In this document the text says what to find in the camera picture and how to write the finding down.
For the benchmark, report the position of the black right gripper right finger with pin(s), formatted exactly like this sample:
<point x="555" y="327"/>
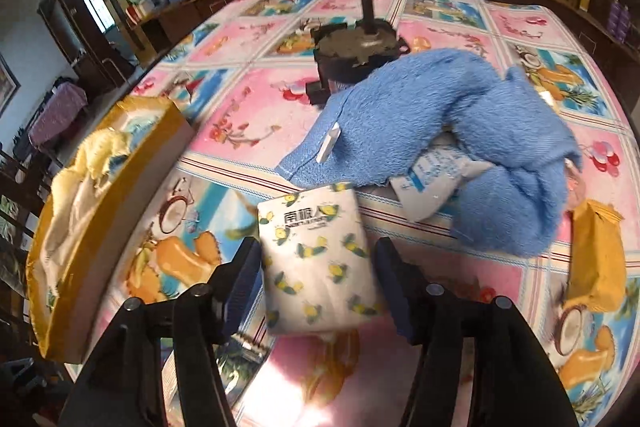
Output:
<point x="514" y="382"/>

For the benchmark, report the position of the orange yellow snack packet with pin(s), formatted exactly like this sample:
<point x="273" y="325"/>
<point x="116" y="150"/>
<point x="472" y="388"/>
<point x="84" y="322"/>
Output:
<point x="597" y="277"/>

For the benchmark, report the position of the yellow cloth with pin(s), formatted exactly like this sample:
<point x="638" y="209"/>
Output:
<point x="76" y="190"/>

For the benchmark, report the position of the white blue-text packet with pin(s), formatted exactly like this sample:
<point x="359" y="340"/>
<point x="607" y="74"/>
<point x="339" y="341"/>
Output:
<point x="433" y="179"/>

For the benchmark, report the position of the lemon print tissue pack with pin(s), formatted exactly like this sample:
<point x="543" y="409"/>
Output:
<point x="316" y="263"/>

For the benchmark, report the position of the large blue towel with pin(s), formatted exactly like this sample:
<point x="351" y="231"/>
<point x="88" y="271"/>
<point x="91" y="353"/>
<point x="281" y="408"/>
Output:
<point x="377" y="129"/>

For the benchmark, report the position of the yellow-rimmed white foam tray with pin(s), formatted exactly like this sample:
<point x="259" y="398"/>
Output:
<point x="63" y="324"/>

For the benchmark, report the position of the pink fluffy toy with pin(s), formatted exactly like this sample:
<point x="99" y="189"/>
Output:
<point x="576" y="186"/>

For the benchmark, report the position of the colourful cartoon tablecloth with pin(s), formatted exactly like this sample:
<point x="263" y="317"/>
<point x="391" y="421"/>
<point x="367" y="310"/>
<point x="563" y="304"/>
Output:
<point x="240" y="79"/>

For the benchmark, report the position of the black electric motor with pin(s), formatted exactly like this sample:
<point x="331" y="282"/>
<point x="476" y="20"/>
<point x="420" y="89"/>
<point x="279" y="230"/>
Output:
<point x="346" y="55"/>

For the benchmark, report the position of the purple bottles pair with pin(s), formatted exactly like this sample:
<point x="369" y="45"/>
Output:
<point x="618" y="21"/>

